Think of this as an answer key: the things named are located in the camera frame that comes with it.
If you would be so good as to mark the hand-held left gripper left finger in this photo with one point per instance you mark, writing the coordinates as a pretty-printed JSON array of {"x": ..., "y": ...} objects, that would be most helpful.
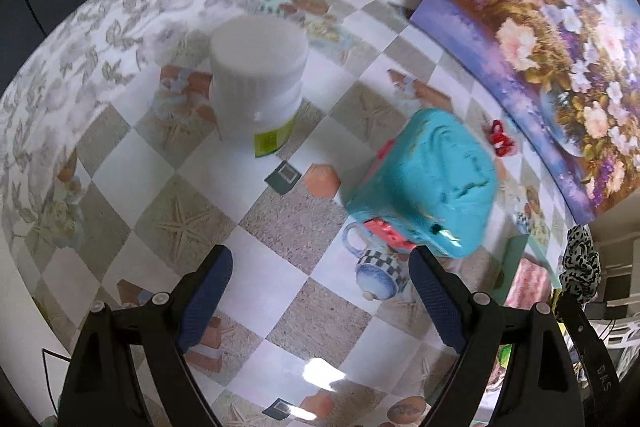
[{"x": 207, "y": 297}]

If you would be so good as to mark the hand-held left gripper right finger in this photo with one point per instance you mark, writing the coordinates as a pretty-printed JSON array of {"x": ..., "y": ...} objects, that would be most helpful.
[{"x": 440, "y": 307}]

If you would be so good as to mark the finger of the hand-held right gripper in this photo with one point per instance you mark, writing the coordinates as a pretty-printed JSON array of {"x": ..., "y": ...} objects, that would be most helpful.
[{"x": 575, "y": 317}]

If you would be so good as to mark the black white scrunchie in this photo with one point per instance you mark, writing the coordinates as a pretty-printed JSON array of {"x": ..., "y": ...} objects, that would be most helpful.
[{"x": 580, "y": 264}]

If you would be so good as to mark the pink striped towel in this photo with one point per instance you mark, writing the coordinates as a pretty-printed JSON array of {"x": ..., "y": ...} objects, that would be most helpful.
[{"x": 530, "y": 284}]

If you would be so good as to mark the teal tray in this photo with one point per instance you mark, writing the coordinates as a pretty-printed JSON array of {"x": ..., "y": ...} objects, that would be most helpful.
[{"x": 520, "y": 252}]

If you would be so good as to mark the teal toy box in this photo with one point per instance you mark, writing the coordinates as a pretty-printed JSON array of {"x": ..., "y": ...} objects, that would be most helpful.
[{"x": 435, "y": 177}]

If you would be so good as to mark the white lattice furniture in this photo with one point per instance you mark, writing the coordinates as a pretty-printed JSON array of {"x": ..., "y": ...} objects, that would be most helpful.
[{"x": 625, "y": 332}]

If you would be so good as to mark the checkered printed tablecloth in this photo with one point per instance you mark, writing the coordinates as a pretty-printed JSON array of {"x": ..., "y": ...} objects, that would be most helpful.
[{"x": 300, "y": 257}]

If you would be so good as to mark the red hair bow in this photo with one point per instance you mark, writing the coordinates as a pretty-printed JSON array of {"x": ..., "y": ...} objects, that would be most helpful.
[{"x": 500, "y": 139}]

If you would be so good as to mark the white plastic bottle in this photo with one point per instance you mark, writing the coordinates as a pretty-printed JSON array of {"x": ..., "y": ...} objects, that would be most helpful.
[{"x": 255, "y": 77}]

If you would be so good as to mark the grey floral tablecloth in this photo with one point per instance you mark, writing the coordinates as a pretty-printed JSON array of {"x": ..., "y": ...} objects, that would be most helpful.
[{"x": 100, "y": 32}]

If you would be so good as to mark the flower painting poster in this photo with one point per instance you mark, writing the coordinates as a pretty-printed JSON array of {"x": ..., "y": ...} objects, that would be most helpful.
[{"x": 550, "y": 32}]

